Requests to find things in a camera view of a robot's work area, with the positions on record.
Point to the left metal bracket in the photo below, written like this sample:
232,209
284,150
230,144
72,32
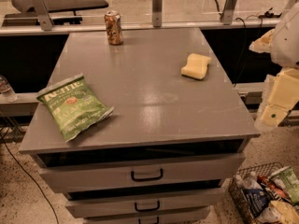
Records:
43,17

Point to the black middle drawer handle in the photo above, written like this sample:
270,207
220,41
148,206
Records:
147,207

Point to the black top drawer handle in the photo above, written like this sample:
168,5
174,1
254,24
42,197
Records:
147,177

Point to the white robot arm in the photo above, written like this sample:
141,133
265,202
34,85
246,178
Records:
290,21

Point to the black bottom drawer handle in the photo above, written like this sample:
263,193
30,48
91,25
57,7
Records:
150,220

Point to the orange soda can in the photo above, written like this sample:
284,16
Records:
113,27

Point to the red snack bag in basket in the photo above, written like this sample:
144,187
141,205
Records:
275,192

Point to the middle metal bracket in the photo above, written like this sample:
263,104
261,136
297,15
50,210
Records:
157,6

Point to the yellow snack bag in basket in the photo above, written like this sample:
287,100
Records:
278,213

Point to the black drawer handle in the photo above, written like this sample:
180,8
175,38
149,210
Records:
147,177
150,220
147,207

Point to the yellow sponge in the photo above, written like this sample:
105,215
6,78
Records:
196,66

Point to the blue snack bag in basket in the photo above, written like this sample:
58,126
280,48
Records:
257,199

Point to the green jalapeno chip bag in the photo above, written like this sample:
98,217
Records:
73,106

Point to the clear plastic water bottle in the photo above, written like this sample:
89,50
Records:
6,90

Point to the right metal bracket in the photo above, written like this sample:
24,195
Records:
228,12

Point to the grey drawer cabinet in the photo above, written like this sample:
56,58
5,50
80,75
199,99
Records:
195,130

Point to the plastic bottle in basket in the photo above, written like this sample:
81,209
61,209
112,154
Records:
250,181

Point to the metal bracket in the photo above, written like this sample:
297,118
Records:
43,17
157,6
228,12

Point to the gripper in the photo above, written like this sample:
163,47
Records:
286,43

